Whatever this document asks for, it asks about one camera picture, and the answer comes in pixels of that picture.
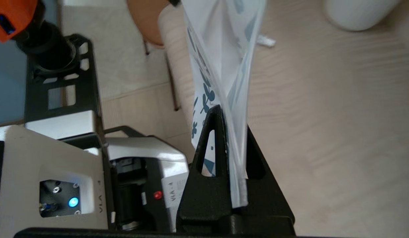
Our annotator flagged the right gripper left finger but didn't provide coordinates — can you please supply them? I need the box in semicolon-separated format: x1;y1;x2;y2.
176;104;233;232

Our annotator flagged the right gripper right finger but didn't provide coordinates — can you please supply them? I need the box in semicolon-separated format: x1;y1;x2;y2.
232;127;296;232

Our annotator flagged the white floral zipper pouch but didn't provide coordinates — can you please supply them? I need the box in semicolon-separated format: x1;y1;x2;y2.
181;0;268;209

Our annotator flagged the white robot base chassis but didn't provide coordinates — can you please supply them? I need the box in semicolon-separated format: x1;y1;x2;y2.
0;125;192;232

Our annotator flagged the brown upholstered chair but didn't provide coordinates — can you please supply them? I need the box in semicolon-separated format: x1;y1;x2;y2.
126;0;181;111

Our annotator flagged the white ribbed ceramic mug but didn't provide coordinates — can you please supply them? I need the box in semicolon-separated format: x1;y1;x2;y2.
324;0;402;32

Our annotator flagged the blue fabric furniture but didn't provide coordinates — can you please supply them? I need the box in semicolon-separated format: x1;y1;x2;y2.
0;0;59;127

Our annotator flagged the black silver robot torso frame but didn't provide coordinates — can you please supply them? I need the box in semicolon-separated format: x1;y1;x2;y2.
24;33;107;147

